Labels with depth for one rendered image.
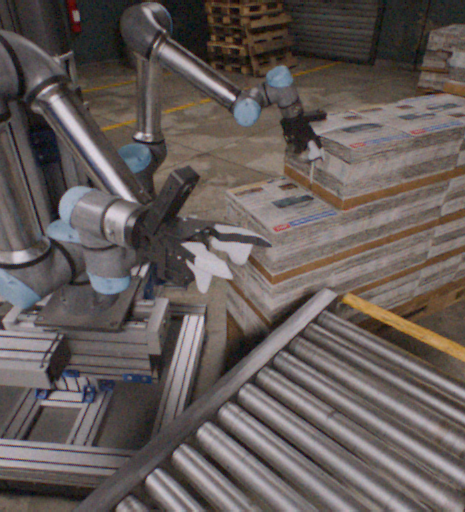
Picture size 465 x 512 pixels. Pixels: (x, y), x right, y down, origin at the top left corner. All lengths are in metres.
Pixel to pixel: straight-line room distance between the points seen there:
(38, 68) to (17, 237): 0.33
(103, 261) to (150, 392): 1.04
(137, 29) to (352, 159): 0.77
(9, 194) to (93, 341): 0.49
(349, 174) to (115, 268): 0.98
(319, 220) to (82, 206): 0.97
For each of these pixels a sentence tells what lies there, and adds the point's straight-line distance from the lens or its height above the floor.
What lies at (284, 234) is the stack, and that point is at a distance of 1.44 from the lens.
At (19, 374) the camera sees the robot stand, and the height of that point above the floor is 0.71.
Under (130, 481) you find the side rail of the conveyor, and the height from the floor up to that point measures 0.80.
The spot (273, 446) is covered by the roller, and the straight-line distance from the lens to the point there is 0.89.
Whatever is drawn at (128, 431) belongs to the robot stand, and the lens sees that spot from 1.65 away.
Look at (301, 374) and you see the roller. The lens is 1.01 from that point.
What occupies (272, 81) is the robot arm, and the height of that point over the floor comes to 1.26.
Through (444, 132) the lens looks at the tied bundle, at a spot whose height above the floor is 1.05.
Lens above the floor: 1.56
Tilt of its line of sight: 35 degrees down
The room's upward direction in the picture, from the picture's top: straight up
